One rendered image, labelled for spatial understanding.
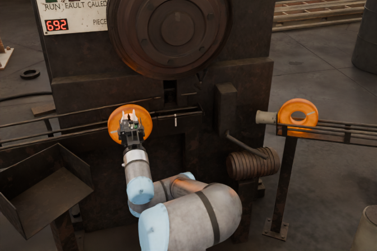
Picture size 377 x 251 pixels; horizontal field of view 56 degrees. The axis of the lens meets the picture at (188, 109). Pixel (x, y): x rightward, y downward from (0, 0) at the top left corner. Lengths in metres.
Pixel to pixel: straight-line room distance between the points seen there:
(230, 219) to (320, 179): 1.66
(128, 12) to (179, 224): 0.78
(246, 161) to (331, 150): 1.17
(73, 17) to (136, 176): 0.69
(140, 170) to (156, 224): 0.35
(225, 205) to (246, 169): 0.83
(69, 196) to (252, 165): 0.76
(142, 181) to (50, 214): 0.41
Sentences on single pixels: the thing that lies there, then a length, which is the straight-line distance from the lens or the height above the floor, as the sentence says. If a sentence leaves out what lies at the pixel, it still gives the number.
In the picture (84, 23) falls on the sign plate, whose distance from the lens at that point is 1.45.
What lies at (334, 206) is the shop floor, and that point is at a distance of 2.24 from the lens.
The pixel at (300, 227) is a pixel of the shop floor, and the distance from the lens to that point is 2.07.
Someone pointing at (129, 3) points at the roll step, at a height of 1.20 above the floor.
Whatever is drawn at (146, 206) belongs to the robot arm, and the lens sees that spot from 1.13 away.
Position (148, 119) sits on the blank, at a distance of 1.27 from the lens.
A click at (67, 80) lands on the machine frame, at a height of 0.87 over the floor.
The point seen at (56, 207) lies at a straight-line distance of 1.33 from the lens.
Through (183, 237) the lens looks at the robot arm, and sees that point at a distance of 0.73.
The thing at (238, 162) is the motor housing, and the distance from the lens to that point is 1.56.
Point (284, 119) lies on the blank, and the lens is 1.56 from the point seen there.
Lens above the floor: 1.50
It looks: 31 degrees down
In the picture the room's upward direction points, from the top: straight up
